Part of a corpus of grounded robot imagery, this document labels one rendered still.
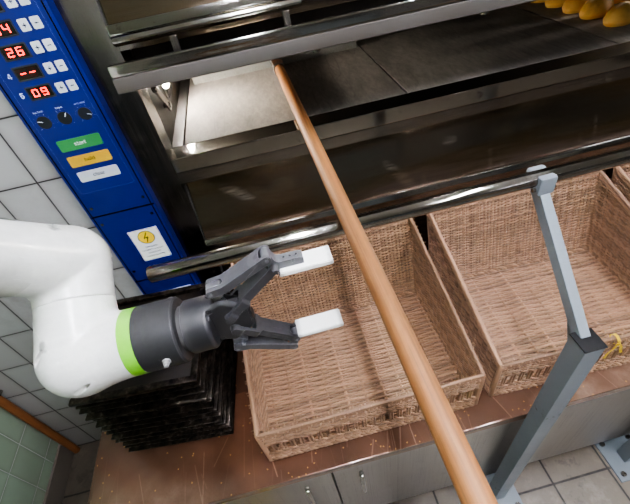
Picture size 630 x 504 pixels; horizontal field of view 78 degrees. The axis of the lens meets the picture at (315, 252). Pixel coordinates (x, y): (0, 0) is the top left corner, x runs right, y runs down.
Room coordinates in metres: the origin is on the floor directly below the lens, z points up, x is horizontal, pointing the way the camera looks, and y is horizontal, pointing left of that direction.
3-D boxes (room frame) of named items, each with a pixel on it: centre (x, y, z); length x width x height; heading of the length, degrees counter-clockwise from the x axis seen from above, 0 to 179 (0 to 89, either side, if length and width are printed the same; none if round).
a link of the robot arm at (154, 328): (0.35, 0.22, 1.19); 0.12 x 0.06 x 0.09; 4
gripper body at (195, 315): (0.35, 0.15, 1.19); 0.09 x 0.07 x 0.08; 94
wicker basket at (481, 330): (0.67, -0.63, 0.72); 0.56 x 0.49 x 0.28; 92
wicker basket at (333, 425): (0.62, -0.04, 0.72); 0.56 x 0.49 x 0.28; 94
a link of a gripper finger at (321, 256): (0.36, 0.02, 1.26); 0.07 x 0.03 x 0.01; 94
